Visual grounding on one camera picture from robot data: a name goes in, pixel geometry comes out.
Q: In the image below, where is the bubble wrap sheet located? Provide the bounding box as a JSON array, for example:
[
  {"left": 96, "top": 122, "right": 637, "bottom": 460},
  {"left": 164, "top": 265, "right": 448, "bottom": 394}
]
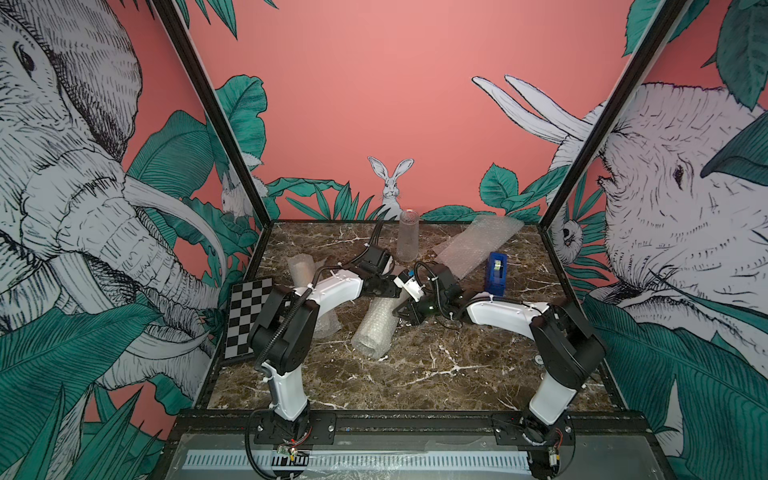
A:
[
  {"left": 287, "top": 254, "right": 341, "bottom": 339},
  {"left": 436, "top": 215, "right": 525, "bottom": 279}
]

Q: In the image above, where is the bubble wrap pile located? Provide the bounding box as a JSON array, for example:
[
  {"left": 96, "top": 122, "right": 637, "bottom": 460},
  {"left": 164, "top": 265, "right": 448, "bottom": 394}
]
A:
[{"left": 352, "top": 282, "right": 409, "bottom": 359}]

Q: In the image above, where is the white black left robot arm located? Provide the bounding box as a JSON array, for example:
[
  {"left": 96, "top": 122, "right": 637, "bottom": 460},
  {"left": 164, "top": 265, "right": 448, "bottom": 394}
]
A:
[{"left": 247, "top": 220, "right": 399, "bottom": 445}]

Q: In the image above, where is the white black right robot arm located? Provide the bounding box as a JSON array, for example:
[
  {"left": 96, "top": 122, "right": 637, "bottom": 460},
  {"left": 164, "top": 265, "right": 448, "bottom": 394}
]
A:
[{"left": 393, "top": 262, "right": 606, "bottom": 446}]

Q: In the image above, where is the clear textured glass vase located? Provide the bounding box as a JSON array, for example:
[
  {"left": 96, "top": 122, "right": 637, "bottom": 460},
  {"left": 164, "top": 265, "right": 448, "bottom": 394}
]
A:
[{"left": 396, "top": 209, "right": 420, "bottom": 263}]

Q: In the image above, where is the blue tape dispenser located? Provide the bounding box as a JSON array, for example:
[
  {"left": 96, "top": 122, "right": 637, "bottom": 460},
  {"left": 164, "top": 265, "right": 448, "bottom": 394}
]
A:
[{"left": 484, "top": 252, "right": 508, "bottom": 296}]

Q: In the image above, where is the black white checkerboard card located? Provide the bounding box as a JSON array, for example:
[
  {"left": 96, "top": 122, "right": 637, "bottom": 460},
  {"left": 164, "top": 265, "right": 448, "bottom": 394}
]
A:
[{"left": 224, "top": 277, "right": 274, "bottom": 361}]

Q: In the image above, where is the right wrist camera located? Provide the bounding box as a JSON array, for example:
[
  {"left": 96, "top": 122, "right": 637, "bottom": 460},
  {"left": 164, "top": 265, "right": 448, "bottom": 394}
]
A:
[{"left": 394, "top": 270, "right": 425, "bottom": 302}]

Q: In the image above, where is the white slotted cable duct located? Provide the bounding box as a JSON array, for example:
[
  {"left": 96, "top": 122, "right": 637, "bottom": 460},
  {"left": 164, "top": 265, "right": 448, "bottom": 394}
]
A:
[{"left": 182, "top": 449, "right": 532, "bottom": 475}]

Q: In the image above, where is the black front mounting rail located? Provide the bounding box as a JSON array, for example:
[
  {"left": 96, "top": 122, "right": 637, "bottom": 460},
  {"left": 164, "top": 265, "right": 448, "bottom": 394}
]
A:
[{"left": 168, "top": 409, "right": 652, "bottom": 449}]

